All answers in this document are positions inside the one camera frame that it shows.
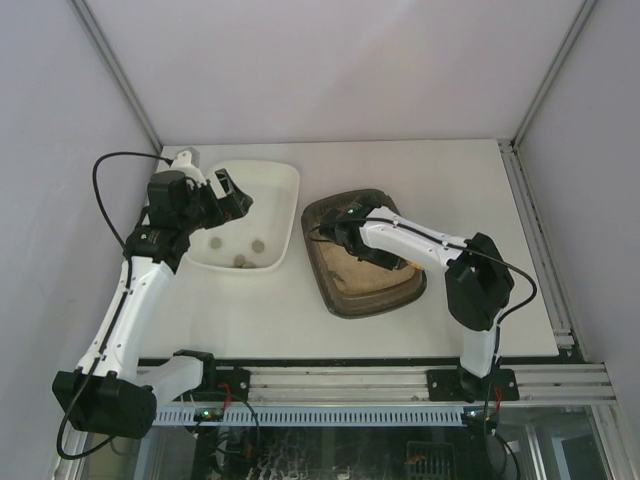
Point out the aluminium frame post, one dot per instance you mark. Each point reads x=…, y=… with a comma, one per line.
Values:
x=561, y=56
x=106, y=54

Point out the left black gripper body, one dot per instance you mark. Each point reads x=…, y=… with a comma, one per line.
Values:
x=220, y=198

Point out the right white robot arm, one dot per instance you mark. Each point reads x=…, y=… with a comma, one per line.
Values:
x=476, y=280

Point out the dark grey litter box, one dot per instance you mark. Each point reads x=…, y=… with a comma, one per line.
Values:
x=359, y=306

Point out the left aluminium frame post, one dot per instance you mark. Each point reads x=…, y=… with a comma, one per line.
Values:
x=106, y=54

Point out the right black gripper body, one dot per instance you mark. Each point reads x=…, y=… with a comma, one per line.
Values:
x=382, y=258

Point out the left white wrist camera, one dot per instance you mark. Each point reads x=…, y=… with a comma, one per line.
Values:
x=187, y=162

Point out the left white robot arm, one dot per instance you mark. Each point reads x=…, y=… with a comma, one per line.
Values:
x=104, y=394

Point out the beige pellet litter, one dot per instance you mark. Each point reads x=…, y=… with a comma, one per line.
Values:
x=353, y=277

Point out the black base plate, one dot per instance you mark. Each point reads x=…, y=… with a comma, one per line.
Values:
x=227, y=382
x=450, y=385

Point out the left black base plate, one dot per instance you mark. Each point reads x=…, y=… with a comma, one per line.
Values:
x=227, y=382

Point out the grey slotted cable duct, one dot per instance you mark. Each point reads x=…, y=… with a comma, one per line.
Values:
x=371, y=416

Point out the white plastic tray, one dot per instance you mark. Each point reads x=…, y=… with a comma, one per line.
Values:
x=274, y=188

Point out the right aluminium frame post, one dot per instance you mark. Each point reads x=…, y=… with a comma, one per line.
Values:
x=561, y=56

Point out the aluminium front rail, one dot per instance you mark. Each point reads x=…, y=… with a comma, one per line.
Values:
x=539, y=385

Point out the right aluminium side rail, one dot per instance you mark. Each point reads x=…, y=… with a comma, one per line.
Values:
x=550, y=289

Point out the orange litter scoop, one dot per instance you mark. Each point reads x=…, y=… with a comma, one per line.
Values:
x=415, y=265

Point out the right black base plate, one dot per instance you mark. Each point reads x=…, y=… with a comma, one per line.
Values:
x=450, y=385

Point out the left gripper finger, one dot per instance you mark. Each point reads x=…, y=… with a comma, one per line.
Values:
x=227, y=184
x=235, y=205

